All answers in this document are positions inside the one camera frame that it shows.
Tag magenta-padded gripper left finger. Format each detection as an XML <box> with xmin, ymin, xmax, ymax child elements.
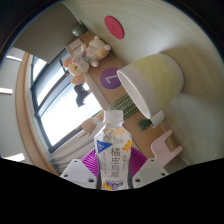
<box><xmin>59</xmin><ymin>148</ymin><xmax>100</xmax><ymax>190</ymax></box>

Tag flat round red coaster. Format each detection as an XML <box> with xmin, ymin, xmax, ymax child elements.
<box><xmin>103</xmin><ymin>15</ymin><xmax>125</xmax><ymax>40</ymax></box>

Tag white wall socket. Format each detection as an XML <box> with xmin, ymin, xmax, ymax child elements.
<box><xmin>68</xmin><ymin>39</ymin><xmax>83</xmax><ymax>51</ymax></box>

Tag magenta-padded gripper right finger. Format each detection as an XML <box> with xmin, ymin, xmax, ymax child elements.
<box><xmin>128</xmin><ymin>147</ymin><xmax>169</xmax><ymax>190</ymax></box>

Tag grey-green desk partition panel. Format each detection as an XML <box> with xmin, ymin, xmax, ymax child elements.
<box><xmin>11</xmin><ymin>1</ymin><xmax>84</xmax><ymax>64</ymax></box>

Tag small plant in white pot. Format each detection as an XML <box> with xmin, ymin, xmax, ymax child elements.
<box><xmin>137</xmin><ymin>110</ymin><xmax>166</xmax><ymax>133</ymax></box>

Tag clear drink bottle white cap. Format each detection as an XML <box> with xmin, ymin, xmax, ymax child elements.
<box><xmin>94</xmin><ymin>109</ymin><xmax>133</xmax><ymax>192</ymax></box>

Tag dark-framed window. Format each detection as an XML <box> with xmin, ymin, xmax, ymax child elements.
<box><xmin>29</xmin><ymin>48</ymin><xmax>104</xmax><ymax>154</ymax></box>

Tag white and yellow cup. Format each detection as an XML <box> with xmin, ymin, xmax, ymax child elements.
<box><xmin>116</xmin><ymin>53</ymin><xmax>185</xmax><ymax>120</ymax></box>

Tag dark horse figure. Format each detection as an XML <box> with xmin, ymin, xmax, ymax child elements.
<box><xmin>73</xmin><ymin>83</ymin><xmax>92</xmax><ymax>108</ymax></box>

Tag ceiling lights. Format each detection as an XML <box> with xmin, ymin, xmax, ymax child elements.
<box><xmin>0</xmin><ymin>54</ymin><xmax>26</xmax><ymax>163</ymax></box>

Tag tall green cactus figure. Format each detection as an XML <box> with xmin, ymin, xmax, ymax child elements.
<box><xmin>108</xmin><ymin>93</ymin><xmax>141</xmax><ymax>122</ymax></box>

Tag small round green cactus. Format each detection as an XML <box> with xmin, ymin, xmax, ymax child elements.
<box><xmin>71</xmin><ymin>22</ymin><xmax>88</xmax><ymax>38</ymax></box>

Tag round purple number sign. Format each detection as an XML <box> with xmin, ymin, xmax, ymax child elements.
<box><xmin>99</xmin><ymin>66</ymin><xmax>123</xmax><ymax>90</ymax></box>

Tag grey curtain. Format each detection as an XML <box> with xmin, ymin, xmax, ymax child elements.
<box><xmin>49</xmin><ymin>129</ymin><xmax>101</xmax><ymax>176</ymax></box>

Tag pink horse figure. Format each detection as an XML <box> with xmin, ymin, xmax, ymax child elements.
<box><xmin>150</xmin><ymin>129</ymin><xmax>184</xmax><ymax>169</ymax></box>

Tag beige plush mouse toy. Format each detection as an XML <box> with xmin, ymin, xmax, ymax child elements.
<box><xmin>63</xmin><ymin>35</ymin><xmax>112</xmax><ymax>85</ymax></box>

